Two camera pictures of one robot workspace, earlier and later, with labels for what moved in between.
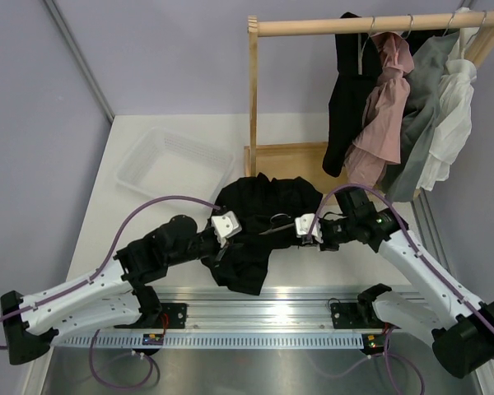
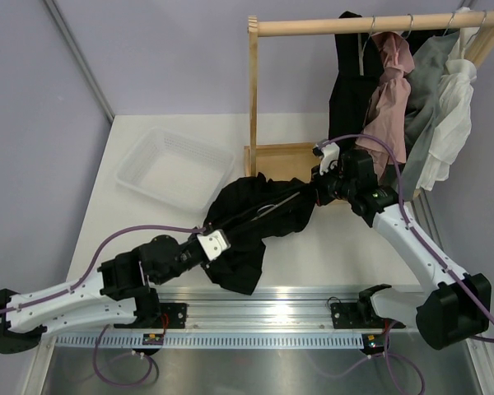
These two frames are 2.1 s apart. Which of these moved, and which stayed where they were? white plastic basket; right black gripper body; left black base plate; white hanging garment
Moved: right black gripper body
Stayed: white plastic basket; white hanging garment; left black base plate
